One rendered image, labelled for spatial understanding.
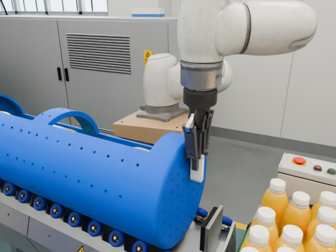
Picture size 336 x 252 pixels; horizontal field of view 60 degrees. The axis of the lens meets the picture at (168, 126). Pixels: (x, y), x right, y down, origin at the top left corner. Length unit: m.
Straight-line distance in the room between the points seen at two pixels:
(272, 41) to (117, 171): 0.43
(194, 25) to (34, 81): 2.77
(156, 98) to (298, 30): 0.75
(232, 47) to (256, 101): 2.88
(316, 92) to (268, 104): 0.49
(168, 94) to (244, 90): 2.26
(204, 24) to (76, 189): 0.48
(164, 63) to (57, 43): 1.79
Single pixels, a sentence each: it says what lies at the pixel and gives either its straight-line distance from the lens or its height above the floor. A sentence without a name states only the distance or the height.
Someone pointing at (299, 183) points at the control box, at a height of 1.06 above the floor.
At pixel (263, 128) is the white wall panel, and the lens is 3.56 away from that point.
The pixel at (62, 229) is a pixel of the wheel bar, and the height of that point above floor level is 0.92.
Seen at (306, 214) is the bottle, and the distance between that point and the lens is 0.82.
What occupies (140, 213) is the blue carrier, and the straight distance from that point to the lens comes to 0.66.
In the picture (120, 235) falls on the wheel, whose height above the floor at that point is 0.98.
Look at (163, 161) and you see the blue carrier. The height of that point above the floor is 1.21.
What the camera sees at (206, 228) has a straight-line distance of 0.72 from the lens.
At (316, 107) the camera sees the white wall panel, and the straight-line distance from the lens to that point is 3.44.
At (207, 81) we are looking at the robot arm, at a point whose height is 1.39.
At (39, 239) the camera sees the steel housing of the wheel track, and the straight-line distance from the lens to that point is 1.06.
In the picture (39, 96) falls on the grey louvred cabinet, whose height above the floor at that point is 0.68.
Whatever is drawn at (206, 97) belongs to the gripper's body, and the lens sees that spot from 0.62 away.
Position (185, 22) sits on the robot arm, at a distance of 0.59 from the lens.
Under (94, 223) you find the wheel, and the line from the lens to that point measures 0.86.
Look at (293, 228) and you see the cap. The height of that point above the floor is 1.09.
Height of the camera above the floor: 1.52
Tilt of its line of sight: 22 degrees down
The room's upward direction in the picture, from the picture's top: straight up
